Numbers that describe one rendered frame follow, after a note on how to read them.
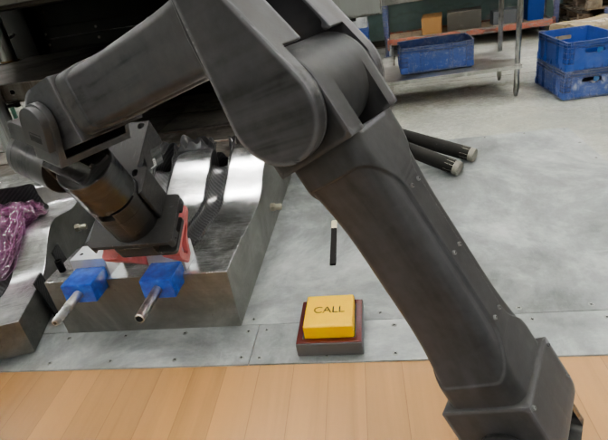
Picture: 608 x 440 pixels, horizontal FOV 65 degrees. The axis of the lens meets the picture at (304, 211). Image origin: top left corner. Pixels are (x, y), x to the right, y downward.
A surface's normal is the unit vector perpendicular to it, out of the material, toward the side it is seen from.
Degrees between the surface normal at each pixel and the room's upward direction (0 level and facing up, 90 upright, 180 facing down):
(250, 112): 90
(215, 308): 90
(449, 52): 93
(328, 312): 0
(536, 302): 0
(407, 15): 90
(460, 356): 79
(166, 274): 0
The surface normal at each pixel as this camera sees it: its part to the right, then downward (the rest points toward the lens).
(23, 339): 0.18, 0.43
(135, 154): -0.18, -0.53
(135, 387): -0.15, -0.88
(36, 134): -0.51, 0.46
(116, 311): -0.11, 0.47
